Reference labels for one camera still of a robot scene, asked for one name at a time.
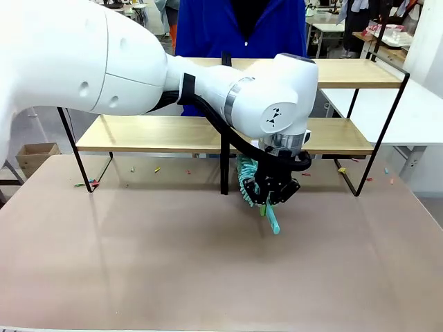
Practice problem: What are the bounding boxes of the cardboard box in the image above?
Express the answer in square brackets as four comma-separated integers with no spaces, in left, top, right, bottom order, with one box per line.
[15,142,62,178]

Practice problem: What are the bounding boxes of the wooden shelf unit black frame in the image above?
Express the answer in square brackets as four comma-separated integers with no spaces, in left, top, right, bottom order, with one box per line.
[57,50,411,197]

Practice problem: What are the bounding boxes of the black sleeved left arm cable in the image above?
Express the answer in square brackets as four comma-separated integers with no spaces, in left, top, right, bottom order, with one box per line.
[152,90,312,174]

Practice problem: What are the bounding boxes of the large white table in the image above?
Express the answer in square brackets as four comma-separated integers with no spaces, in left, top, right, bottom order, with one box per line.
[320,80,443,181]

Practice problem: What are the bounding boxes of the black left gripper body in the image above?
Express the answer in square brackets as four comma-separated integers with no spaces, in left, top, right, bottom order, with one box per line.
[254,154,300,185]

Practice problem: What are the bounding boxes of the clear plastic bags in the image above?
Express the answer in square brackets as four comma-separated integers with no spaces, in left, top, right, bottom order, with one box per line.
[361,21,415,48]

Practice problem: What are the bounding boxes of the person in blue jacket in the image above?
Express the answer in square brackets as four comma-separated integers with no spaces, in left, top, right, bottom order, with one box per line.
[174,0,308,118]

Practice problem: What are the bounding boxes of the hanging dark clothes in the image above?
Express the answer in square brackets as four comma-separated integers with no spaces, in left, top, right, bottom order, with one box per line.
[337,0,381,58]

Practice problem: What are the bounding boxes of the wooden background table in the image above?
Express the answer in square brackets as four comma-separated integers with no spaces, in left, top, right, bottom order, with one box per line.
[352,30,409,65]

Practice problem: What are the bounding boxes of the teal chenille duster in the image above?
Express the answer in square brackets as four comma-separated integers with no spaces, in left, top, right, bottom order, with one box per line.
[236,154,282,237]

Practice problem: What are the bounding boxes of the small white background table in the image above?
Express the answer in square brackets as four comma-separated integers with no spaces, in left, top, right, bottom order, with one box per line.
[306,10,347,59]

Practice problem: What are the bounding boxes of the black strap on left arm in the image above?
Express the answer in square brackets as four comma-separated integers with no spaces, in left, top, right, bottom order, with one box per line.
[177,72,197,107]

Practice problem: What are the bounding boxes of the bystander with orange trousers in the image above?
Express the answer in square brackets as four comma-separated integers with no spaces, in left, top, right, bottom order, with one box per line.
[154,0,181,53]

